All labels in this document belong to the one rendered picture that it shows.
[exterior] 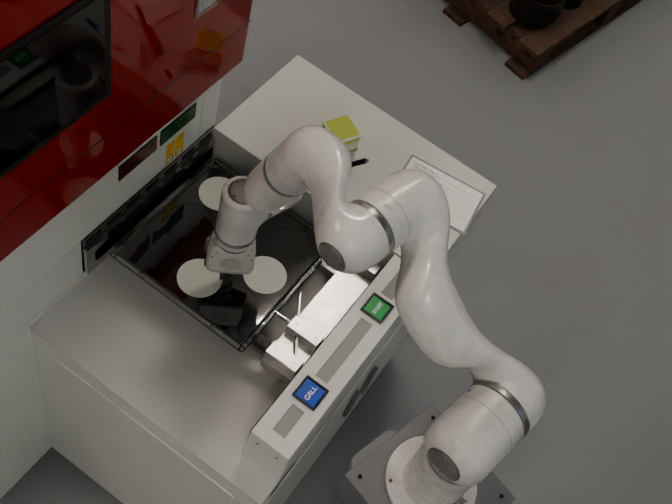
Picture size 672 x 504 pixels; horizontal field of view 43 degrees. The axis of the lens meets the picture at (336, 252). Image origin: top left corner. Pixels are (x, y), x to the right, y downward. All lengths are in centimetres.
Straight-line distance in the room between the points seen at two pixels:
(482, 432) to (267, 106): 109
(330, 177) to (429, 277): 22
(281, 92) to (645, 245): 192
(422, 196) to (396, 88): 240
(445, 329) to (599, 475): 179
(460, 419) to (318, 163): 46
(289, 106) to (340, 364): 71
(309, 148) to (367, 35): 257
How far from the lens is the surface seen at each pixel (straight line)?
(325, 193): 130
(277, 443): 172
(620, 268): 354
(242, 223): 167
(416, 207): 132
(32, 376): 216
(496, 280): 326
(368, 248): 126
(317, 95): 223
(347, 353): 183
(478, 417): 141
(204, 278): 193
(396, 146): 217
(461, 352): 138
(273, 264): 197
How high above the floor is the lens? 256
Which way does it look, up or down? 55 degrees down
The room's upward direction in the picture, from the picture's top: 21 degrees clockwise
